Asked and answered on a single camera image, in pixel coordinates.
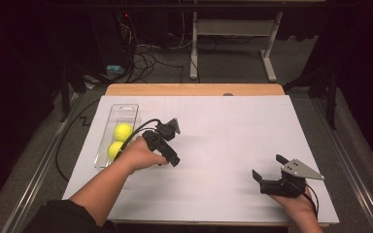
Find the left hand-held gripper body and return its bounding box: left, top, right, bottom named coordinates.
left=141, top=117, right=182, bottom=159

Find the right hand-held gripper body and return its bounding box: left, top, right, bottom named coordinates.
left=259, top=157, right=326, bottom=199

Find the yellow tennis ball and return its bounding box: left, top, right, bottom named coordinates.
left=107, top=141, right=125, bottom=162
left=114, top=122, right=134, bottom=143

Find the clear plastic tray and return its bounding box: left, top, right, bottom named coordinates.
left=93, top=103, right=143, bottom=170

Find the person's left hand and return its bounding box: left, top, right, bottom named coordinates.
left=119, top=136, right=170, bottom=176

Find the person's right hand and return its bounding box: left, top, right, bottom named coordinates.
left=269, top=188, right=319, bottom=224

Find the white sheet on table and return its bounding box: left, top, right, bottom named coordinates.
left=61, top=94, right=340, bottom=225

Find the black stand leg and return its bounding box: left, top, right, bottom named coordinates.
left=59, top=61, right=111, bottom=123
left=283, top=61, right=339, bottom=131

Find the small teal box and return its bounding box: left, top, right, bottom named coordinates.
left=106, top=64, right=125, bottom=76

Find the black computer tower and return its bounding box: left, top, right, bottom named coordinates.
left=88, top=13, right=134, bottom=67

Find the person's black sleeve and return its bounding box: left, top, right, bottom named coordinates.
left=22, top=199, right=118, bottom=233

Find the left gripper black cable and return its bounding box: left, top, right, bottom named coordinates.
left=55, top=99, right=163, bottom=183

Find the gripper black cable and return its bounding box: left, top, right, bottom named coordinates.
left=288, top=180, right=321, bottom=218
left=55, top=99, right=163, bottom=183

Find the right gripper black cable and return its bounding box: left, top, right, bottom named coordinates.
left=288, top=180, right=321, bottom=218

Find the aluminium floor rail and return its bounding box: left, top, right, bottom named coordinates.
left=0, top=93, right=79, bottom=233
left=312, top=98, right=373, bottom=233

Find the tangle of floor cables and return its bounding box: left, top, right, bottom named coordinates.
left=119, top=13, right=195, bottom=83

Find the white metal stand frame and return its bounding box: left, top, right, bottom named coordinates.
left=188, top=11, right=285, bottom=83

